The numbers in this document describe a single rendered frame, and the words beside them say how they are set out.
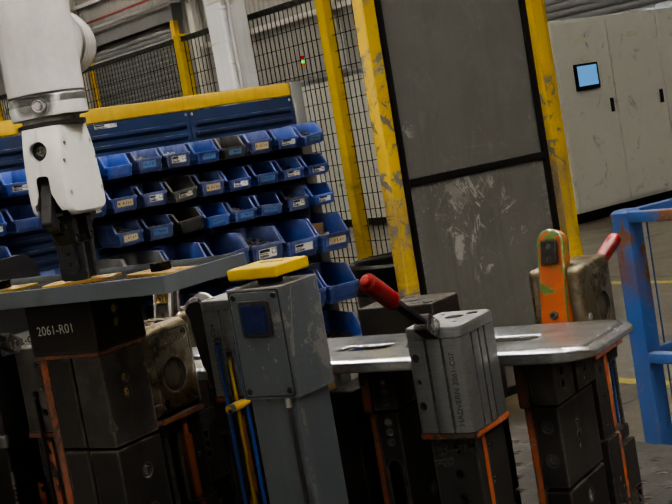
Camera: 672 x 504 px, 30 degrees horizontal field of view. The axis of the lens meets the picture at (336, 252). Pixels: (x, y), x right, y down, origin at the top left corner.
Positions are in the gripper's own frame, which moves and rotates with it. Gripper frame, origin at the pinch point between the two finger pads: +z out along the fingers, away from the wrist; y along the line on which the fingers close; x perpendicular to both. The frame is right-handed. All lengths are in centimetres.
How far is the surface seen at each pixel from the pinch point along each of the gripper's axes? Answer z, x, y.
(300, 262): 3.0, -27.8, -9.3
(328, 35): -58, 71, 486
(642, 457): 48, -57, 66
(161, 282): 2.5, -14.5, -13.5
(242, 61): -56, 125, 513
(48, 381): 12.6, 4.7, -3.1
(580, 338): 18, -53, 13
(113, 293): 3.1, -8.4, -11.3
